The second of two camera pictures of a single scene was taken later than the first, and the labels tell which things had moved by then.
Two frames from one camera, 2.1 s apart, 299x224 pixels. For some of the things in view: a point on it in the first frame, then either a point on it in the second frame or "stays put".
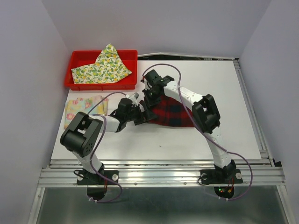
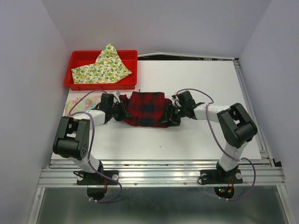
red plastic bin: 77,59 stays put
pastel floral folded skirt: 95,105 stays put
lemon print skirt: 108,67 stays put
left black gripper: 143,116 to 124,112
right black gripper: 149,102 to 175,121
